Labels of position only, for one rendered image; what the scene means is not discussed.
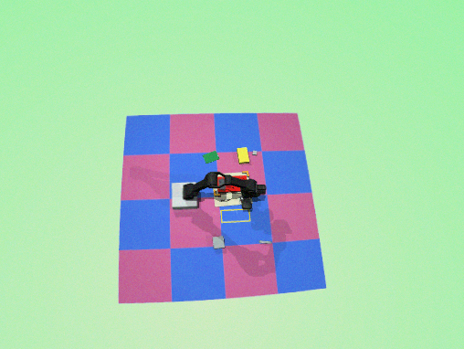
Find yellow rectangular block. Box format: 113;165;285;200
237;147;249;164

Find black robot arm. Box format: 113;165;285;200
182;172;267;200

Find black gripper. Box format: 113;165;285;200
240;188;252;209

